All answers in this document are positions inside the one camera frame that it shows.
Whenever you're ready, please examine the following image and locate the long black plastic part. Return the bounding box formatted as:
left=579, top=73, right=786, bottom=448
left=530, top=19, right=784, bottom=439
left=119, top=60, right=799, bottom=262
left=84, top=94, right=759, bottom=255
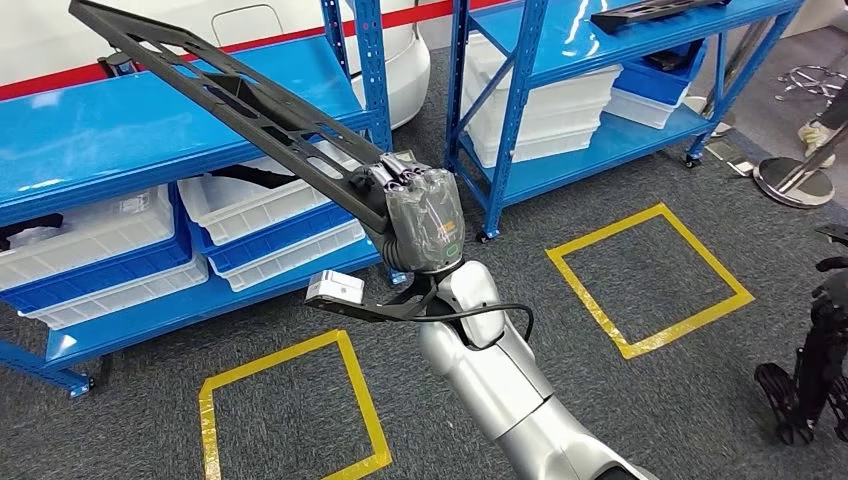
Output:
left=68, top=0, right=392, bottom=234

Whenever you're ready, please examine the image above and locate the blue metal shelf rack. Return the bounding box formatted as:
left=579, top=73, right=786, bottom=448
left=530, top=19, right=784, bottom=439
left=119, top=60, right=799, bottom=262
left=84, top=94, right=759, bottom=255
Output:
left=0, top=0, right=409, bottom=399
left=445, top=0, right=806, bottom=241

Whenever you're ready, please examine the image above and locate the blue plastic bin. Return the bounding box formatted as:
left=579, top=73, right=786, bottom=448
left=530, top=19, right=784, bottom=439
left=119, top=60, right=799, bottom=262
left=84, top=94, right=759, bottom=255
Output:
left=614, top=38, right=709, bottom=107
left=0, top=188, right=195, bottom=315
left=188, top=198, right=358, bottom=275

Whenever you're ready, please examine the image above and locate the yellow floor tape square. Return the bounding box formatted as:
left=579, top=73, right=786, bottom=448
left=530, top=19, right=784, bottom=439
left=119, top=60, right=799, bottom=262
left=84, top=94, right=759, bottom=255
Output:
left=198, top=329, right=393, bottom=480
left=545, top=203, right=757, bottom=361

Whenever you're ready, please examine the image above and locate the grey floor plate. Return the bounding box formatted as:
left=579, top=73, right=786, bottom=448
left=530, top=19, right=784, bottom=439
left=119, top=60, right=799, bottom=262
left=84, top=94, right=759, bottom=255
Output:
left=704, top=140, right=757, bottom=178

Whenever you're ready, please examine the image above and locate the person's shoe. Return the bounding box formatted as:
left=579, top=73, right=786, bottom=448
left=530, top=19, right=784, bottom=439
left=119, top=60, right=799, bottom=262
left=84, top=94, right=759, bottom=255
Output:
left=796, top=119, right=838, bottom=169

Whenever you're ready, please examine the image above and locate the white car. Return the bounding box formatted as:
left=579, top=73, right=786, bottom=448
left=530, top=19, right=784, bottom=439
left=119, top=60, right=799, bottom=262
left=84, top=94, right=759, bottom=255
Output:
left=0, top=0, right=432, bottom=130

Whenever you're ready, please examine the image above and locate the chrome chair base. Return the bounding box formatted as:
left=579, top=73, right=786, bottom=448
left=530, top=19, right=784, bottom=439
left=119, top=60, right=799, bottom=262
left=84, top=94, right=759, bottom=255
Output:
left=775, top=64, right=848, bottom=102

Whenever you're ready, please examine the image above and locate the person's leg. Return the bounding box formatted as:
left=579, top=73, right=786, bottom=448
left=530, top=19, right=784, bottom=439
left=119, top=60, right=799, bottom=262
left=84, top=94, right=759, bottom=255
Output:
left=816, top=86, right=848, bottom=132

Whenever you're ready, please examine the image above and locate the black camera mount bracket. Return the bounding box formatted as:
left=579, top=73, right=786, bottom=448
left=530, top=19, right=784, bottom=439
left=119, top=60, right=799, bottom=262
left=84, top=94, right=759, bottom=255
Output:
left=304, top=274, right=440, bottom=325

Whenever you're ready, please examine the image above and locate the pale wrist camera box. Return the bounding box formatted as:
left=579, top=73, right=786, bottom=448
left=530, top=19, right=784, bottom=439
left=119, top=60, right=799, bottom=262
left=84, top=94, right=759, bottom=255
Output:
left=305, top=270, right=366, bottom=304

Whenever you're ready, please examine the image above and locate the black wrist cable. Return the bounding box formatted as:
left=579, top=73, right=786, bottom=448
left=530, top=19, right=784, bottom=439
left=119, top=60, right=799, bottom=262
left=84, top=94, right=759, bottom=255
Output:
left=410, top=301, right=536, bottom=344

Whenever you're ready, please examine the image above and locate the chrome stanchion post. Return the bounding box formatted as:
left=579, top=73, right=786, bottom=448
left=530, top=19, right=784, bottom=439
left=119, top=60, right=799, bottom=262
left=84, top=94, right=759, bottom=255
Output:
left=682, top=18, right=775, bottom=138
left=753, top=122, right=848, bottom=211

